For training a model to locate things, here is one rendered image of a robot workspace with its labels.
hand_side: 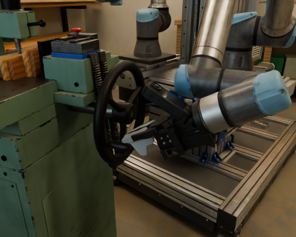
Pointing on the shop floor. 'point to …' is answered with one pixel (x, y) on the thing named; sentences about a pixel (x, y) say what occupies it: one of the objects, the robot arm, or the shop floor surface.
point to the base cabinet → (55, 193)
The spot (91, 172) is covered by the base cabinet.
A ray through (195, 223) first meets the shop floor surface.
